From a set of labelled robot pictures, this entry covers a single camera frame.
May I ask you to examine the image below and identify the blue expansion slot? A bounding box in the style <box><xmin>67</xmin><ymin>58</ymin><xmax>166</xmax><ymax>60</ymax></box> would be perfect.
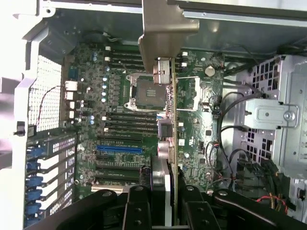
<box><xmin>96</xmin><ymin>144</ymin><xmax>142</xmax><ymax>154</ymax></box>

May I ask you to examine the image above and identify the green motherboard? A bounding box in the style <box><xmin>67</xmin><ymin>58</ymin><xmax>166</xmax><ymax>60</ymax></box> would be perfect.
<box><xmin>63</xmin><ymin>42</ymin><xmax>226</xmax><ymax>200</ymax></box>

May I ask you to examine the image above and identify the blue slot latch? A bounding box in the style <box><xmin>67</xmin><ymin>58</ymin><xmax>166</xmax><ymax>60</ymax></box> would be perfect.
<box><xmin>25</xmin><ymin>176</ymin><xmax>44</xmax><ymax>188</ymax></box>
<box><xmin>26</xmin><ymin>161</ymin><xmax>41</xmax><ymax>172</ymax></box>
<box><xmin>24</xmin><ymin>203</ymin><xmax>42</xmax><ymax>214</ymax></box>
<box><xmin>24</xmin><ymin>189</ymin><xmax>43</xmax><ymax>201</ymax></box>
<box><xmin>26</xmin><ymin>147</ymin><xmax>45</xmax><ymax>159</ymax></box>

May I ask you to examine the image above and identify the CPU socket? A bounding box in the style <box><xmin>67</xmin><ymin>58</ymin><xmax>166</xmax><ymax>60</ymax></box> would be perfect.
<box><xmin>124</xmin><ymin>72</ymin><xmax>169</xmax><ymax>113</ymax></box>

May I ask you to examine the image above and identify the perforated metal disk bay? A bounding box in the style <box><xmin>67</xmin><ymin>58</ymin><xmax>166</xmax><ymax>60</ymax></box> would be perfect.
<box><xmin>234</xmin><ymin>54</ymin><xmax>307</xmax><ymax>184</ymax></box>

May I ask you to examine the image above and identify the coin cell battery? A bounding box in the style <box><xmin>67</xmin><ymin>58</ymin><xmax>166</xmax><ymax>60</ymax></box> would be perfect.
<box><xmin>204</xmin><ymin>65</ymin><xmax>217</xmax><ymax>78</ymax></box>

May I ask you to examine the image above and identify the open dark grey PC case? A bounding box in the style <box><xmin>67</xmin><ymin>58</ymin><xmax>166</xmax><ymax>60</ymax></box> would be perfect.
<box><xmin>0</xmin><ymin>0</ymin><xmax>307</xmax><ymax>230</ymax></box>

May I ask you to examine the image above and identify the red and black fan wire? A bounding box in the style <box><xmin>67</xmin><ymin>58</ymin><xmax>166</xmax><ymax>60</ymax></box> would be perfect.
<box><xmin>36</xmin><ymin>85</ymin><xmax>67</xmax><ymax>127</ymax></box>

